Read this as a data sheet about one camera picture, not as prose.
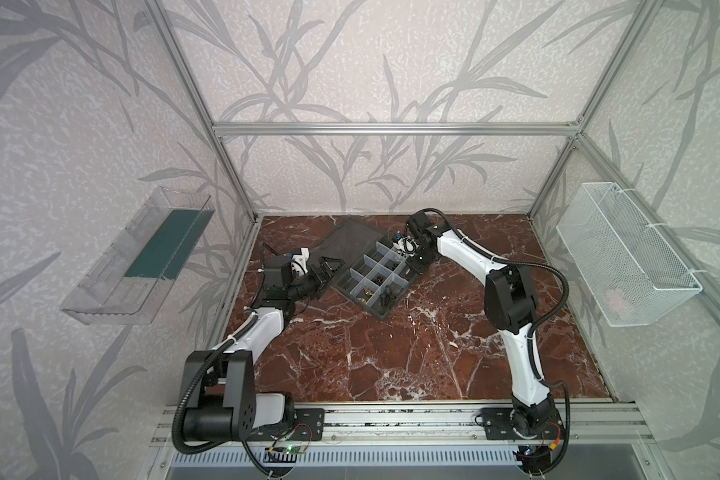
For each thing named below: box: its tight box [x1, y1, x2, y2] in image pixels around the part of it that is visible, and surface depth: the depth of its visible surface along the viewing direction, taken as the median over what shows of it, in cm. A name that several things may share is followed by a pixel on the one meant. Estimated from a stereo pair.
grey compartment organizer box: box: [308, 217, 418, 321], surface depth 101 cm
